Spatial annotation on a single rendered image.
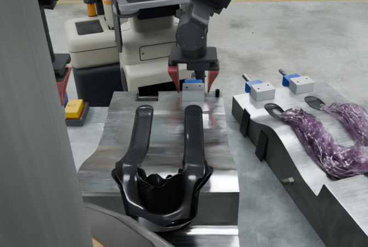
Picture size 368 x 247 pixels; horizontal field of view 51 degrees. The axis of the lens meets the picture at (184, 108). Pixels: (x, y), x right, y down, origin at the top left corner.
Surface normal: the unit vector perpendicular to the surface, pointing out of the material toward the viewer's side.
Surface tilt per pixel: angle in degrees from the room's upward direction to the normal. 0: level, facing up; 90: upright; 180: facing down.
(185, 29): 90
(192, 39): 90
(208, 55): 1
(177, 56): 1
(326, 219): 90
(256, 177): 0
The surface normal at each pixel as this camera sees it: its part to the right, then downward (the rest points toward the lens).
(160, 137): -0.01, -0.81
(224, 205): -0.02, 0.47
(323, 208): -0.96, 0.17
